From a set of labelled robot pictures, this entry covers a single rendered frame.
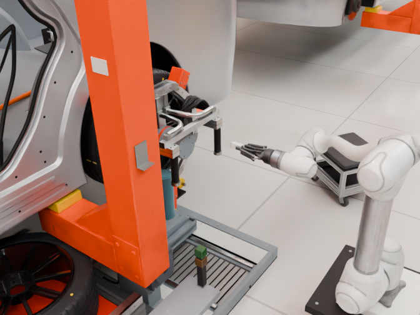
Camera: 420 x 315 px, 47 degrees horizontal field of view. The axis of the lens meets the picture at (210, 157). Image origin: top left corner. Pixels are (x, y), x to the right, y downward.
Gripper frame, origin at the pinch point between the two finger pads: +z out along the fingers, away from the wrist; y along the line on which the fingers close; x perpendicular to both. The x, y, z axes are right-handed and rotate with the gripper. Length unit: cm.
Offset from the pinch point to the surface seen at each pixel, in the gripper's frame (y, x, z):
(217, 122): -2.2, 11.3, 10.5
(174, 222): -7, -60, 39
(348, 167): 91, -50, -27
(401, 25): 344, -24, 20
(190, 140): -14.1, 4.3, 17.9
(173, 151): -35.9, 10.9, 10.5
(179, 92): -3.3, 22.5, 32.4
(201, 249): -56, -17, -19
